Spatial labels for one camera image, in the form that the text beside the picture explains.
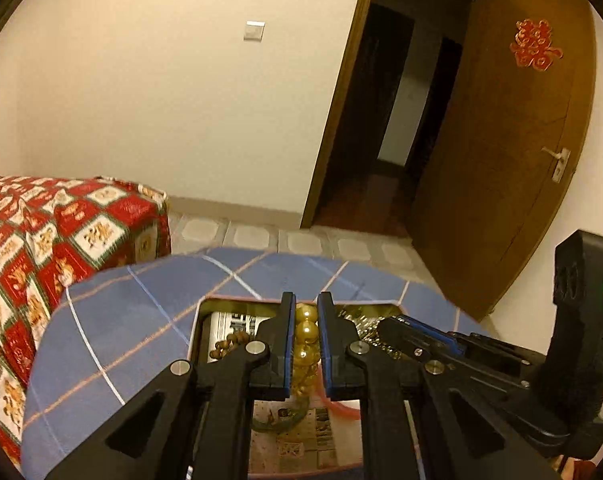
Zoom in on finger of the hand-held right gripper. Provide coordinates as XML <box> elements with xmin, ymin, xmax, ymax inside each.
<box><xmin>376</xmin><ymin>316</ymin><xmax>455</xmax><ymax>362</ymax></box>
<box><xmin>398</xmin><ymin>315</ymin><xmax>471</xmax><ymax>357</ymax></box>

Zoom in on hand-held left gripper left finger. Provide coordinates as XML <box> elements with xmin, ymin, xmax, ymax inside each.
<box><xmin>44</xmin><ymin>290</ymin><xmax>297</xmax><ymax>480</ymax></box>

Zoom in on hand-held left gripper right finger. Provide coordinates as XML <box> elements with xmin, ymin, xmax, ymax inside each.
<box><xmin>316</xmin><ymin>290</ymin><xmax>563</xmax><ymax>480</ymax></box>

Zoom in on yellow bead bracelet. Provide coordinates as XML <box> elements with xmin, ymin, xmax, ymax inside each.
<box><xmin>291</xmin><ymin>303</ymin><xmax>323</xmax><ymax>402</ymax></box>

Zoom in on white pearl necklace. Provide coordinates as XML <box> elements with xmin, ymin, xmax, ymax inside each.
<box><xmin>338</xmin><ymin>305</ymin><xmax>401</xmax><ymax>359</ymax></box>

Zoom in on pink bangle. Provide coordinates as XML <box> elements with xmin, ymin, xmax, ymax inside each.
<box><xmin>320</xmin><ymin>389</ymin><xmax>363</xmax><ymax>424</ymax></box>

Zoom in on brown wooden bead bracelet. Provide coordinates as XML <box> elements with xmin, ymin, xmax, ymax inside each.
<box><xmin>208</xmin><ymin>329</ymin><xmax>256</xmax><ymax>364</ymax></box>

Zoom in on green jade bangle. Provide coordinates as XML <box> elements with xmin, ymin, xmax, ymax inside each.
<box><xmin>251</xmin><ymin>394</ymin><xmax>313</xmax><ymax>434</ymax></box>

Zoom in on pink tin box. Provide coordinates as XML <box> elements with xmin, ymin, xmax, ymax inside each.
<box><xmin>188</xmin><ymin>295</ymin><xmax>408</xmax><ymax>477</ymax></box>

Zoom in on person's right forearm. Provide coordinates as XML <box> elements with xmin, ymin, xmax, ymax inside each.
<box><xmin>579</xmin><ymin>360</ymin><xmax>603</xmax><ymax>423</ymax></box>

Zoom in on white paper packet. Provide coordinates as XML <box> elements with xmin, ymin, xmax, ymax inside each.
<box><xmin>208</xmin><ymin>311</ymin><xmax>263</xmax><ymax>362</ymax></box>

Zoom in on brown wooden door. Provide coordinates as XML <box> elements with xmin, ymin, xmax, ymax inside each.
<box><xmin>405</xmin><ymin>0</ymin><xmax>598</xmax><ymax>322</ymax></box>

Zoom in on blue plaid tablecloth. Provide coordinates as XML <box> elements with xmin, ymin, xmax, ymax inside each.
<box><xmin>20</xmin><ymin>247</ymin><xmax>493</xmax><ymax>480</ymax></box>

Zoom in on red printed blanket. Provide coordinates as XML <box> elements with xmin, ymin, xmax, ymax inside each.
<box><xmin>0</xmin><ymin>174</ymin><xmax>173</xmax><ymax>472</ymax></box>

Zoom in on red paper door decoration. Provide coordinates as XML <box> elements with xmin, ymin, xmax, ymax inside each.
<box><xmin>509</xmin><ymin>19</ymin><xmax>565</xmax><ymax>72</ymax></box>

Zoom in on metal door handle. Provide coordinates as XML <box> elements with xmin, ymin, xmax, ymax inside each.
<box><xmin>541</xmin><ymin>145</ymin><xmax>571</xmax><ymax>184</ymax></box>

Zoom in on brown door frame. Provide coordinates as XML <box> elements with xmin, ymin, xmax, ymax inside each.
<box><xmin>300</xmin><ymin>0</ymin><xmax>383</xmax><ymax>231</ymax></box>

